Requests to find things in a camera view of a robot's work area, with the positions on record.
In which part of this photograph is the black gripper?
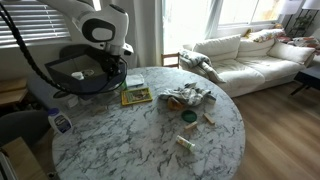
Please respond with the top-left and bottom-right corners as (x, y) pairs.
(101, 54), (121, 79)

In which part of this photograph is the yellow green tin can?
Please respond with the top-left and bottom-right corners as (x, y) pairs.
(82, 69), (94, 78)

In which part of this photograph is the dark blue cardboard box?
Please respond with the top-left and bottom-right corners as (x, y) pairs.
(45, 54), (127, 92)

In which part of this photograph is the white orange pill container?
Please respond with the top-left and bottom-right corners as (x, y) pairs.
(71, 72), (84, 80)

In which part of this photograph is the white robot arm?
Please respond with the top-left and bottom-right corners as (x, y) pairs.
(39, 0), (133, 77)

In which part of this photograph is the yellow picture book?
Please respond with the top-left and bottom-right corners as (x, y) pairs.
(121, 88), (153, 106)

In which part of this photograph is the wooden chair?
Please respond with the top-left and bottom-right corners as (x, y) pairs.
(161, 53), (179, 68)

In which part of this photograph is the orange object under towel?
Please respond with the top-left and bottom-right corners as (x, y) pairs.
(167, 97), (184, 110)

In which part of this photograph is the white blue lotion bottle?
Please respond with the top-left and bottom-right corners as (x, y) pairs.
(48, 108), (72, 134)

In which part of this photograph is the grey throw blanket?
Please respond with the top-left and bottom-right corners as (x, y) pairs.
(179, 49), (225, 83)

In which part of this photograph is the green round lid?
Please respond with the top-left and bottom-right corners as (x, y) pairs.
(181, 110), (197, 123)

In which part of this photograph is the green white tube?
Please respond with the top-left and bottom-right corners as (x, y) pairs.
(176, 135), (195, 152)

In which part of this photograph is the small wooden block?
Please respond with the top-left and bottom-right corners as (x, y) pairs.
(184, 121), (197, 130)

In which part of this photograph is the white sofa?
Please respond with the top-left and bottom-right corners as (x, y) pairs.
(180, 34), (315, 97)

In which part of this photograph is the black coffee table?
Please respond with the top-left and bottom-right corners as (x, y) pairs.
(291, 65), (320, 96)

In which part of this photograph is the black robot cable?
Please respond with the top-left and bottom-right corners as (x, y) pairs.
(0, 1), (129, 96)

